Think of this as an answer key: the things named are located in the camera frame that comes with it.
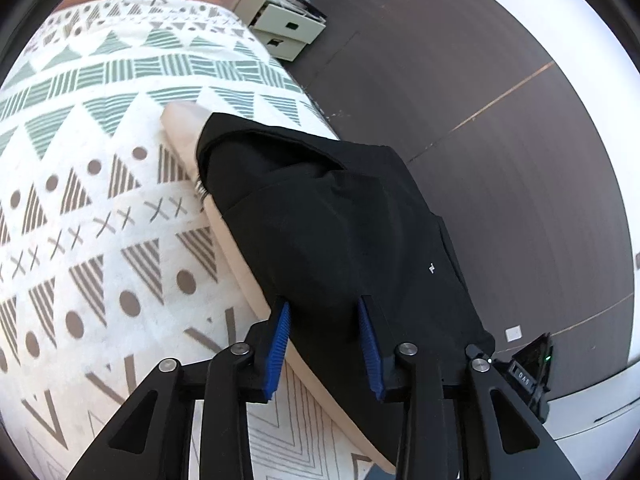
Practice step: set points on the cream bedside drawer cabinet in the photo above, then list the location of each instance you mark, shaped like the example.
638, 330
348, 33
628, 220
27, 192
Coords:
280, 20

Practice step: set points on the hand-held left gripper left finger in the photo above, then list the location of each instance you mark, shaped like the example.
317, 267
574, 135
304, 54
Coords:
277, 355

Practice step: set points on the small white floor tag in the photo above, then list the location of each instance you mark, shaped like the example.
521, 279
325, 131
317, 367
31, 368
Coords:
513, 333

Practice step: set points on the patterned white green blanket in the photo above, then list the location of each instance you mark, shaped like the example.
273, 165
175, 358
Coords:
100, 185

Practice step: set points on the black garment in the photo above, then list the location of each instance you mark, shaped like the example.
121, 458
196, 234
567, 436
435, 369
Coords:
330, 220

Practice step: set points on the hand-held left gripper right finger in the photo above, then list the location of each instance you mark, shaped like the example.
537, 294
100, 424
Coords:
371, 355

